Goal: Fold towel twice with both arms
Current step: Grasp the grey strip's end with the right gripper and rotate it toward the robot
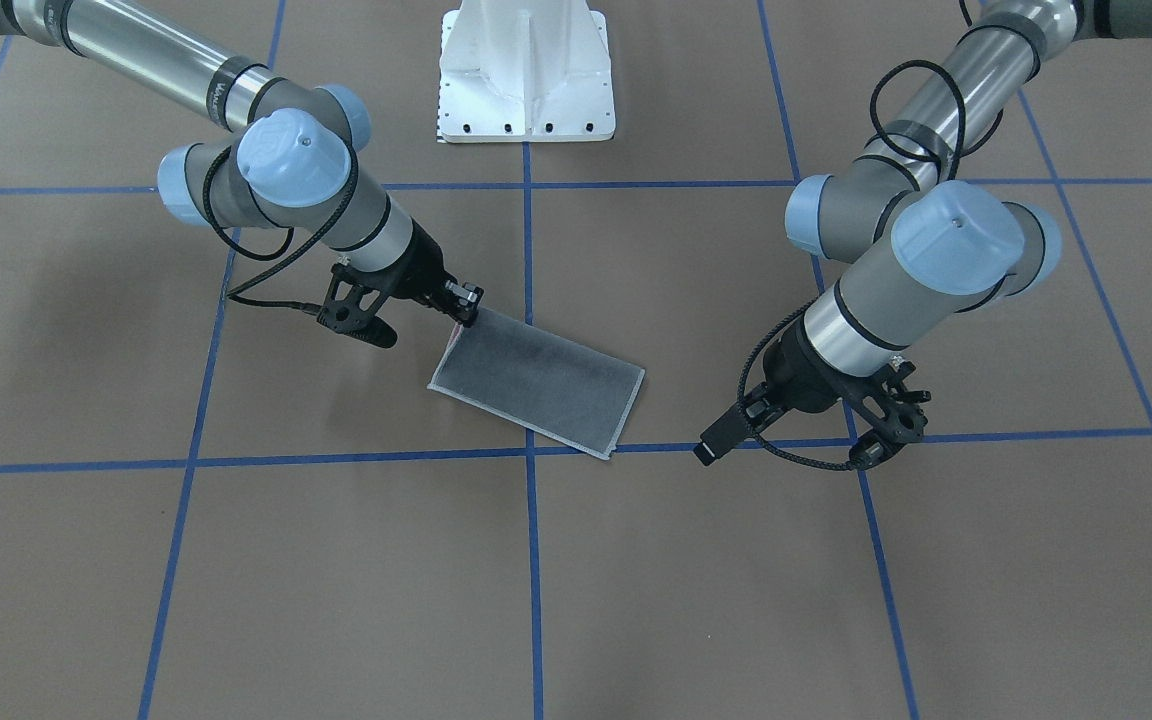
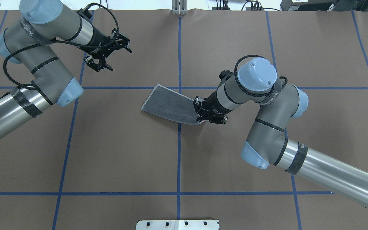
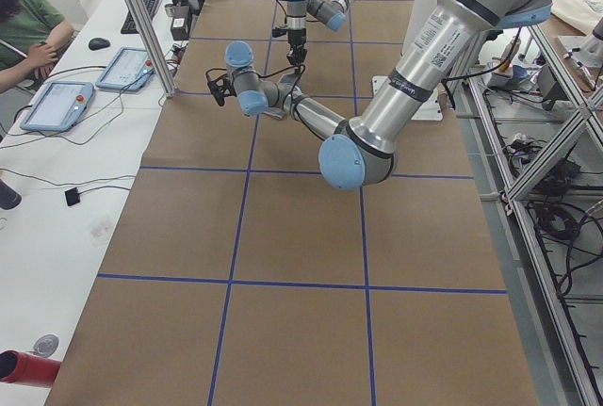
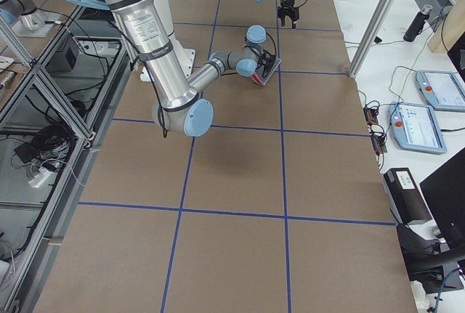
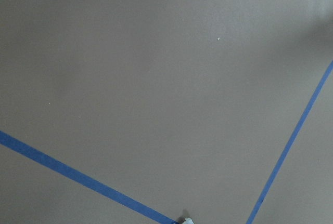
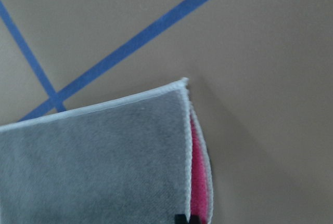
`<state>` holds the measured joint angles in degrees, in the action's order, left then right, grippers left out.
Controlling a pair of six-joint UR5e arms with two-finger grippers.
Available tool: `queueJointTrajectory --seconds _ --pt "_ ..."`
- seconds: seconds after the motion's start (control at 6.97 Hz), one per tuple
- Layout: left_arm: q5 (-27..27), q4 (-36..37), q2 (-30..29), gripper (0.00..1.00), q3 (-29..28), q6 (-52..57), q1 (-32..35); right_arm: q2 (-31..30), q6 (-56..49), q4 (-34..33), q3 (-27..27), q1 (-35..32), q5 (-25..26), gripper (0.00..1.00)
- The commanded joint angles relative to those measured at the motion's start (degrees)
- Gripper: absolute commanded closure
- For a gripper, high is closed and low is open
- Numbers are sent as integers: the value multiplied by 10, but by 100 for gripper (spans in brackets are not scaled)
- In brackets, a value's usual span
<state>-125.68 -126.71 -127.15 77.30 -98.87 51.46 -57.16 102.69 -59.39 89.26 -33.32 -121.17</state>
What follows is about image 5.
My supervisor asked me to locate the pink towel with grey hem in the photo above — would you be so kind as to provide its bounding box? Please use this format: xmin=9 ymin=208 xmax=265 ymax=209
xmin=182 ymin=217 xmax=194 ymax=224

